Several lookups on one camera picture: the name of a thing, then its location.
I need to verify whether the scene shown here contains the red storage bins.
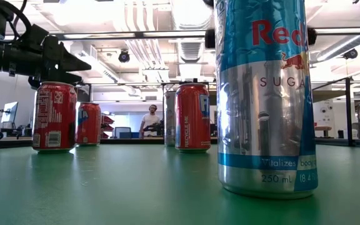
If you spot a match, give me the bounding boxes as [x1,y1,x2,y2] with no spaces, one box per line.
[100,114,115,139]

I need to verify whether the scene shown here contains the green table mat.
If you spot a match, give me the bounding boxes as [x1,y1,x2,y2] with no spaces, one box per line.
[0,143,360,225]

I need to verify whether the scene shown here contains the raised wooden shelf platform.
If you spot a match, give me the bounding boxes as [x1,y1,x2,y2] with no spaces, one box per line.
[311,76,356,148]

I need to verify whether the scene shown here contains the red Coca-Cola can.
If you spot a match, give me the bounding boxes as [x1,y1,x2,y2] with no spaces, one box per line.
[31,81,78,154]

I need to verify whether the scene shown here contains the black ceiling dome camera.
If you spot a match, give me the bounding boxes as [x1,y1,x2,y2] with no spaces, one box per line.
[342,48,359,60]
[118,50,131,64]

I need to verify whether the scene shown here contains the white slim can black top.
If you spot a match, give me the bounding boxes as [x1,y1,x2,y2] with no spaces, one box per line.
[163,90,177,147]

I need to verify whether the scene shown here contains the black aluminium table frame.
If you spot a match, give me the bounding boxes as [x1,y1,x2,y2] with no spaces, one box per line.
[0,136,360,150]

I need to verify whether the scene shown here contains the person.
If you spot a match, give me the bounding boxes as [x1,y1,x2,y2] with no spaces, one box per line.
[138,104,162,139]

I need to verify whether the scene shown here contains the red Fanta can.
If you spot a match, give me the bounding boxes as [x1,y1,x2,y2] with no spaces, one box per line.
[174,82,211,154]
[76,102,102,147]

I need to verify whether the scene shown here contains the computer monitor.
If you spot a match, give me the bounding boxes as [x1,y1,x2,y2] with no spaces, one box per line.
[1,101,19,124]

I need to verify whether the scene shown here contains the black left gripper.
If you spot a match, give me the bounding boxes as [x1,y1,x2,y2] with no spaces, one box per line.
[28,42,93,90]

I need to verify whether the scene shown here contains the Red Bull Sugarfree can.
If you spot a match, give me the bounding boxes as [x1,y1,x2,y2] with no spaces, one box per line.
[213,0,319,200]

